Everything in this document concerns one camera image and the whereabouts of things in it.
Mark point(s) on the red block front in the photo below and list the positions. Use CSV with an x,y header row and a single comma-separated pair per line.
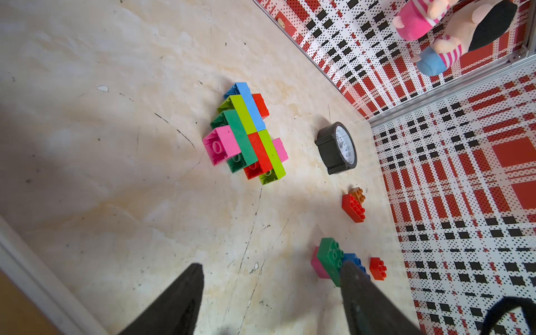
x,y
353,208

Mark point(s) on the small red block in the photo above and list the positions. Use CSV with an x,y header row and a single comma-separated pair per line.
x,y
260,103
378,269

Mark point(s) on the blue square block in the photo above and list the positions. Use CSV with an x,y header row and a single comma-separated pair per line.
x,y
351,257

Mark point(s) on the lime long block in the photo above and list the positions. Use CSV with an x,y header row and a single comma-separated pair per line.
x,y
277,172

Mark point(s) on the green block front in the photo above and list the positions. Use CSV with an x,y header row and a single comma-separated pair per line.
x,y
330,256

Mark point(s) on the pink block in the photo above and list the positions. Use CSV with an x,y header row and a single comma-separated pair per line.
x,y
317,265
280,149
221,145

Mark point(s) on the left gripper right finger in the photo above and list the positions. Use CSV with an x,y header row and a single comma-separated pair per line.
x,y
368,310

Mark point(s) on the dark green block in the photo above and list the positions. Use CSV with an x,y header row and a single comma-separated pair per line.
x,y
247,156

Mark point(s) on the light blue block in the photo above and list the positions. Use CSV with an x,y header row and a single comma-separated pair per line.
x,y
242,89

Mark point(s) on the brown orange block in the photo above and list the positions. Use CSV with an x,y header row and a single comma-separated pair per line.
x,y
358,194

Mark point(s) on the small red block back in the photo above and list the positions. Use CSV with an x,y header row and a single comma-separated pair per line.
x,y
260,103

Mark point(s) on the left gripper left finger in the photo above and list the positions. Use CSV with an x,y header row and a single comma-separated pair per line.
x,y
176,310

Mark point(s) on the doll with pink stripes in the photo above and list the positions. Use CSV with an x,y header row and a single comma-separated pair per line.
x,y
417,17

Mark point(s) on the lime block small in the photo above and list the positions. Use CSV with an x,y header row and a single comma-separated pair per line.
x,y
236,102

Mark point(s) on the black round table clock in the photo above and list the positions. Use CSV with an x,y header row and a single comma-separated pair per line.
x,y
336,148

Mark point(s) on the doll with blue shorts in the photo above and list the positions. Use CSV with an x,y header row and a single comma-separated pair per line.
x,y
476,25

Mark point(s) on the small red block right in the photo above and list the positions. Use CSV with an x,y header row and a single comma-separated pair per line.
x,y
378,269

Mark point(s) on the white tray with wood lid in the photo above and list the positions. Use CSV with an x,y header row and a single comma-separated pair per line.
x,y
42,287

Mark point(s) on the red long block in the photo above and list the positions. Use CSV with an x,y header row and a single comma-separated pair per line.
x,y
263,165

